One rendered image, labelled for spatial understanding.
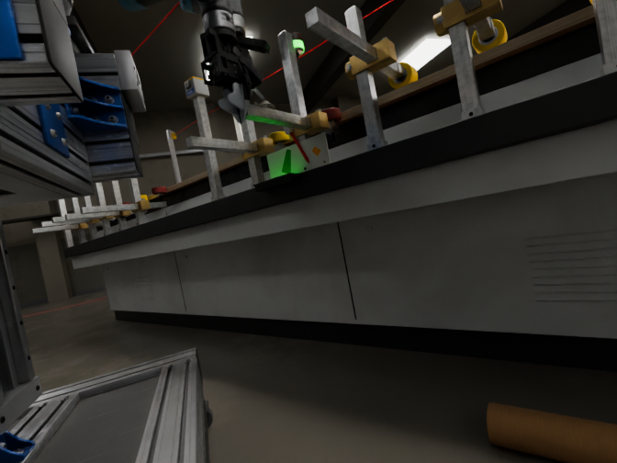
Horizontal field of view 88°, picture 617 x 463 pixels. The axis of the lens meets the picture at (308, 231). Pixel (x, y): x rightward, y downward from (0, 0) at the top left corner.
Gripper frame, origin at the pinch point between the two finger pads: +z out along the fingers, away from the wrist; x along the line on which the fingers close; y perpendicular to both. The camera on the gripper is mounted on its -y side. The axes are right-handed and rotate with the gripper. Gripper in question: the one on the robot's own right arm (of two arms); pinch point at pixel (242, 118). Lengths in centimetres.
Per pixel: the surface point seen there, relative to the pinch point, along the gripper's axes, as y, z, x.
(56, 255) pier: -113, 0, -646
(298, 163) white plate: -27.2, 8.8, -6.2
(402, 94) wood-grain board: -46, -6, 25
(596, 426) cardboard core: -15, 74, 59
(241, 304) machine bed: -51, 64, -79
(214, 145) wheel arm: -8.1, -0.9, -23.5
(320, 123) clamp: -27.4, -0.9, 5.1
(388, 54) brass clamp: -26.9, -10.4, 29.8
